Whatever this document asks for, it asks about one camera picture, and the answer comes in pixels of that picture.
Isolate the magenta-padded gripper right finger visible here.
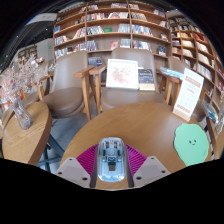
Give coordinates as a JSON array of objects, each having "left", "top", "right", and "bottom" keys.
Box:
[{"left": 123, "top": 143, "right": 171, "bottom": 189}]

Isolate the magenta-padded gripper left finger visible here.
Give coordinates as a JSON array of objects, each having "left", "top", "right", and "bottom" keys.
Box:
[{"left": 54, "top": 143, "right": 100, "bottom": 189}]

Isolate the transparent light blue computer mouse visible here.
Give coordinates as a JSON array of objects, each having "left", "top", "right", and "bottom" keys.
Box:
[{"left": 96, "top": 136, "right": 127, "bottom": 183}]

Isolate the green smiley mouse pad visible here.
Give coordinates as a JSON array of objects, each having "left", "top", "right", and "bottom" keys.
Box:
[{"left": 173, "top": 123, "right": 210, "bottom": 167}]

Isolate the round wooden side table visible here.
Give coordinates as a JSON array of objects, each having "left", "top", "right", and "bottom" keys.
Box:
[
  {"left": 205, "top": 116, "right": 224, "bottom": 160},
  {"left": 1, "top": 101, "right": 66, "bottom": 173}
]

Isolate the brown cushioned wooden armchair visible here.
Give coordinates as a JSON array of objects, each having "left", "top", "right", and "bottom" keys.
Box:
[
  {"left": 33, "top": 50, "right": 96, "bottom": 122},
  {"left": 89, "top": 47, "right": 174, "bottom": 114},
  {"left": 164, "top": 55, "right": 209, "bottom": 123}
]

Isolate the glass vase with pink flowers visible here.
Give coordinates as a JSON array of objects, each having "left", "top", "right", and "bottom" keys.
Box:
[{"left": 0, "top": 56, "right": 56, "bottom": 131}]

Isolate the stack of colourful books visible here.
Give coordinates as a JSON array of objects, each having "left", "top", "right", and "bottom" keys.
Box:
[{"left": 201, "top": 99, "right": 219, "bottom": 123}]

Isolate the white sign in wooden base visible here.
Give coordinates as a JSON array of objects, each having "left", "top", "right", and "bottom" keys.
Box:
[{"left": 172, "top": 67, "right": 205, "bottom": 123}]

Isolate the glass vase with beige flowers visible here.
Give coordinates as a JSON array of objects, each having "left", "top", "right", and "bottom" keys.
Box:
[{"left": 214, "top": 93, "right": 224, "bottom": 136}]

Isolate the dark cover book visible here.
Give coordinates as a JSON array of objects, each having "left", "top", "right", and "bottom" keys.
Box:
[{"left": 137, "top": 68, "right": 156, "bottom": 92}]

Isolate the pile of blue books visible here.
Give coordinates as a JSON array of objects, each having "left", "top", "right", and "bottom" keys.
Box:
[{"left": 159, "top": 66, "right": 184, "bottom": 80}]

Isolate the white framed floral picture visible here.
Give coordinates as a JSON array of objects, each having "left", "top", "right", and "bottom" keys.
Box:
[{"left": 105, "top": 58, "right": 140, "bottom": 90}]

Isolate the distant wooden bookshelf unit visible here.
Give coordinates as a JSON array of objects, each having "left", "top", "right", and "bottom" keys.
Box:
[{"left": 16, "top": 44, "right": 38, "bottom": 66}]

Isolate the curved wooden bookshelf unit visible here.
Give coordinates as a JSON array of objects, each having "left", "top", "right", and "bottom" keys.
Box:
[{"left": 166, "top": 13, "right": 224, "bottom": 101}]

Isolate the wide wooden bookshelf unit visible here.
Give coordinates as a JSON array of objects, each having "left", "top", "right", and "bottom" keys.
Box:
[{"left": 53, "top": 1, "right": 169, "bottom": 59}]

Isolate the white ceiling light panel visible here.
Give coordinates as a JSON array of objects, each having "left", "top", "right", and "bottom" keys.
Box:
[{"left": 26, "top": 12, "right": 58, "bottom": 26}]

